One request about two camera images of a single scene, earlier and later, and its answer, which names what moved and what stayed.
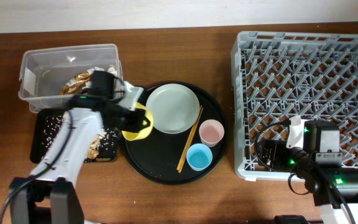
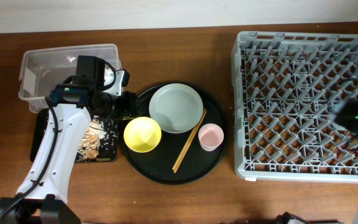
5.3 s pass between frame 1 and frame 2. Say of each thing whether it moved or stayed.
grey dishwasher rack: stayed
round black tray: stayed
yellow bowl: moved
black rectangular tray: stayed
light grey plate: stayed
